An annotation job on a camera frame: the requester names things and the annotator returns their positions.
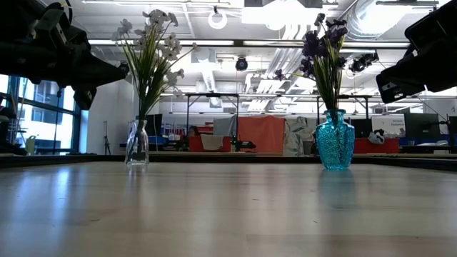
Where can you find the clear ribbed glass vase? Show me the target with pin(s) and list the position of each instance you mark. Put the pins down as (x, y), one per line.
(137, 153)

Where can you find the black aluminium frame rail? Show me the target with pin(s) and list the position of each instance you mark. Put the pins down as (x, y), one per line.
(214, 159)

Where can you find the red plastic bin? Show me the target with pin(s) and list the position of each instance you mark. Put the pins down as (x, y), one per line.
(194, 145)
(378, 147)

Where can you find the purple artificial flower stem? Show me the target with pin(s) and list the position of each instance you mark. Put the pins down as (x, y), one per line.
(279, 75)
(311, 44)

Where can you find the silver ventilation duct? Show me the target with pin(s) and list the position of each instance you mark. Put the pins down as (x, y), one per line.
(375, 18)

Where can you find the orange cloth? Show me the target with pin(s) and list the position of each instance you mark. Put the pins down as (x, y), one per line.
(260, 133)

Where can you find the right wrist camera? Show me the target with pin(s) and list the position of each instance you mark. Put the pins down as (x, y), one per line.
(435, 25)

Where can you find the teal patterned glass vase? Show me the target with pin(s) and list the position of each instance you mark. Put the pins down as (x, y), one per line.
(335, 146)

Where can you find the large black monitor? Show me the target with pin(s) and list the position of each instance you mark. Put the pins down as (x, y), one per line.
(421, 125)

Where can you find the patterned white cloth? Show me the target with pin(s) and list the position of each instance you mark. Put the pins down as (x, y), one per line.
(298, 137)

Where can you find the dark window frame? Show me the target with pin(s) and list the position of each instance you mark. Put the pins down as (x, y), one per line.
(76, 132)

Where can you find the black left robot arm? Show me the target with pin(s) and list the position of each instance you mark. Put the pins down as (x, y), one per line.
(14, 53)

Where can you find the person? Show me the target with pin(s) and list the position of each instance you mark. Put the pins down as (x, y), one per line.
(193, 132)

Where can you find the black tripod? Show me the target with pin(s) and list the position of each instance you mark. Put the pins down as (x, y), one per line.
(106, 139)

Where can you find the grey cloth bundle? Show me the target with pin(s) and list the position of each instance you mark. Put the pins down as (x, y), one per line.
(376, 136)

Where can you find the black ceiling camera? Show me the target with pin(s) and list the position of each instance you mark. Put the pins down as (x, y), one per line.
(241, 64)

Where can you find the black ceiling spotlight cluster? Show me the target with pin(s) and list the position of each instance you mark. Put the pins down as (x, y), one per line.
(362, 63)

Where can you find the small black robot arm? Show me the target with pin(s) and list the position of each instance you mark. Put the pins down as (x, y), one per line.
(244, 144)

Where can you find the long ceiling light strip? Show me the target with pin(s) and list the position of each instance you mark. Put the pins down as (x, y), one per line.
(214, 43)

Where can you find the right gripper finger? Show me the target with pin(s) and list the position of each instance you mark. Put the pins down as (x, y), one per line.
(401, 82)

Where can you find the white sign board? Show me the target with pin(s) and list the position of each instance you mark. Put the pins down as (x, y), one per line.
(389, 123)

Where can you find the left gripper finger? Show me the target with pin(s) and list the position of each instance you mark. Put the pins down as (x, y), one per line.
(105, 73)

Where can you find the white artificial flower stem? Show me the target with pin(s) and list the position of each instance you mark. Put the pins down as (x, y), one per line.
(125, 26)
(175, 76)

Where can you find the small black monitor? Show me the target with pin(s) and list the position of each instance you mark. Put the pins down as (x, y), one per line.
(361, 128)
(154, 125)

